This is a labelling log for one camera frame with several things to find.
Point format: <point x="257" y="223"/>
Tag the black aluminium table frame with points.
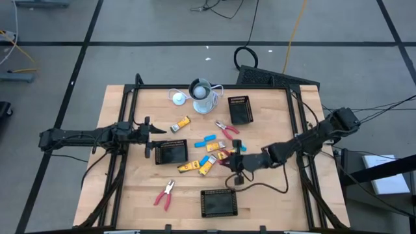
<point x="211" y="86"/>

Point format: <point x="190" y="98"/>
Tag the black mesh computer case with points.
<point x="260" y="76"/>

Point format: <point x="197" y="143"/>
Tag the white cylindrical lamp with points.
<point x="208" y="100"/>

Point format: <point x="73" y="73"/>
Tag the white booklet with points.
<point x="390" y="185"/>

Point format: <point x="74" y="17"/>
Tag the grey stand foot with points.
<point x="16" y="77"/>

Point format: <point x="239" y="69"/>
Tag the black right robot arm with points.
<point x="312" y="139"/>

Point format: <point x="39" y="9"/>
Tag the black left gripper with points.
<point x="141" y="135"/>

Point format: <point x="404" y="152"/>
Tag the blue eraser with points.
<point x="243" y="147"/>
<point x="210" y="137"/>
<point x="200" y="144"/>
<point x="204" y="160"/>

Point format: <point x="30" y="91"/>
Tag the white round puck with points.
<point x="178" y="98"/>

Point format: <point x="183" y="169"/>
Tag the black metal beam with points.
<point x="373" y="170"/>

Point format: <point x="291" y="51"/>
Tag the black caster wheel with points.
<point x="5" y="110"/>

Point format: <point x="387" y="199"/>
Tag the grey metal base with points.
<point x="42" y="3"/>

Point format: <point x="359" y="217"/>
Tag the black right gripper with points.
<point x="247" y="162"/>

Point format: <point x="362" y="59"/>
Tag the black plastic mesh basket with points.
<point x="172" y="154"/>
<point x="240" y="112"/>
<point x="218" y="204"/>

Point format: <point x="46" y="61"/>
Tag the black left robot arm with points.
<point x="81" y="135"/>

